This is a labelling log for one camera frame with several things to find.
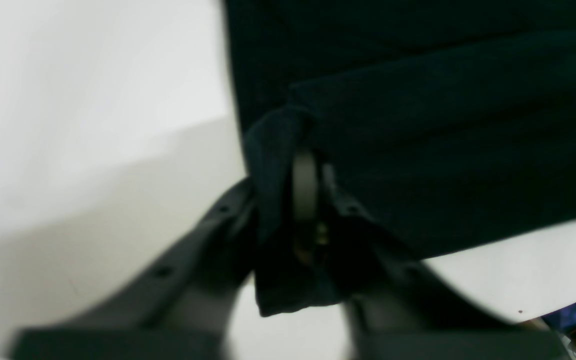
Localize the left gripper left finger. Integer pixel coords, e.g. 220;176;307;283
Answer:
7;179;257;360

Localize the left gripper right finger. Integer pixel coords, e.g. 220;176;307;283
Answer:
292;150;569;360

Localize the black graphic t-shirt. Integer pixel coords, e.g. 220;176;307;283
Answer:
225;0;576;317

